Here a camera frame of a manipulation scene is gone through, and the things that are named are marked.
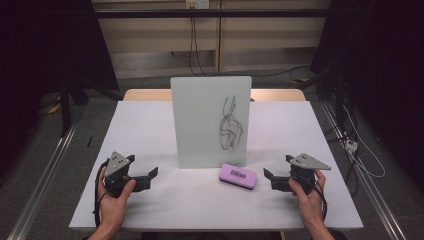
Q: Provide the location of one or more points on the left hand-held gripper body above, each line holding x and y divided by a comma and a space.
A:
115, 165

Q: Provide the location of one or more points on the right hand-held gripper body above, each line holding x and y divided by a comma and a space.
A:
306, 163

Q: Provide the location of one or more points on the purple whiteboard eraser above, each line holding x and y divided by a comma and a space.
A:
237, 176

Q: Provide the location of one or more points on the person's left hand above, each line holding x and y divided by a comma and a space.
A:
113, 208

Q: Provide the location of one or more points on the person's right hand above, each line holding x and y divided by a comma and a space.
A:
311, 206

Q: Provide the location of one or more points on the small black floor object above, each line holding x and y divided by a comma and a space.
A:
89, 142

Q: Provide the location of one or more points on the white power strip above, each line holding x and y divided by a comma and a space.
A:
351, 145

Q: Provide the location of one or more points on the wooden table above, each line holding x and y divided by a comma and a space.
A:
146, 95

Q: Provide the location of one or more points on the standing glass whiteboard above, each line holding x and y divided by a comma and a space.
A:
200, 116

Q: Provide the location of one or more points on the black metal stand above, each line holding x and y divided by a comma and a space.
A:
65, 106

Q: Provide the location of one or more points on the black curtain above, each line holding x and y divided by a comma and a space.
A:
383, 66
40, 50

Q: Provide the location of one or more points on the black horizontal bar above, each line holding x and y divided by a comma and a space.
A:
150, 13

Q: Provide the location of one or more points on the metal floor rail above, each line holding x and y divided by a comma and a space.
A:
373, 196
43, 186

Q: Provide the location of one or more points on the white wall socket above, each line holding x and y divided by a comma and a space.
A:
197, 3

